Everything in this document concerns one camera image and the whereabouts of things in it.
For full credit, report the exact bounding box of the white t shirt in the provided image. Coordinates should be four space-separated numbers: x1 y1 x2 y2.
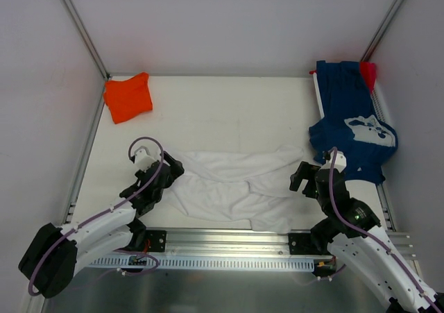
163 145 304 234

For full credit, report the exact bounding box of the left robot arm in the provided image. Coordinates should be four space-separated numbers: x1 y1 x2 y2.
18 152 185 298

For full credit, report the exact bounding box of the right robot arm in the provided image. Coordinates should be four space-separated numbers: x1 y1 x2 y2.
289 162 443 312

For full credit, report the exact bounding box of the blue printed t shirt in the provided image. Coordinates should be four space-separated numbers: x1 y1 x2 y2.
308 60 398 185

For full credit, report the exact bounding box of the folded orange t shirt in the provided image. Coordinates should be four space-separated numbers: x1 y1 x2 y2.
103 72 153 124

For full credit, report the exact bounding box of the white perforated basket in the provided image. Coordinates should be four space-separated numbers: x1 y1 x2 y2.
311 72 393 125

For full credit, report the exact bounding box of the red t shirt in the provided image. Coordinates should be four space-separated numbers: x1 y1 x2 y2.
359 62 377 93

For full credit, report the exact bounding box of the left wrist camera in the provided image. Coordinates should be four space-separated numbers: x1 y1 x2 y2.
133 146 157 172

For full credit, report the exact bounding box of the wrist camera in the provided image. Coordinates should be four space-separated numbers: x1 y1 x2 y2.
322 151 347 172
133 146 157 172

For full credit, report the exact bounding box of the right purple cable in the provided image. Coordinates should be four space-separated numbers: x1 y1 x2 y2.
327 146 444 313

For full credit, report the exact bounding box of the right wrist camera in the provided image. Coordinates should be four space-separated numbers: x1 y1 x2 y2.
322 151 347 172

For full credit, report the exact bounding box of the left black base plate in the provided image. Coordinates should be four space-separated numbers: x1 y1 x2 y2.
130 230 167 253

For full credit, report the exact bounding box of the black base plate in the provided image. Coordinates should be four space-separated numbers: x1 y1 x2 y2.
130 230 167 253
288 232 321 255

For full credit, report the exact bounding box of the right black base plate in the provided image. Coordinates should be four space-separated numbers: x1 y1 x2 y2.
288 232 321 255

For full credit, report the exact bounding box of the aluminium mounting rail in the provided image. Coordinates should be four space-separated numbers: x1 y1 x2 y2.
138 228 416 257

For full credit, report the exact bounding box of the white slotted cable duct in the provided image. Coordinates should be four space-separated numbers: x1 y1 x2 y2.
90 254 315 273

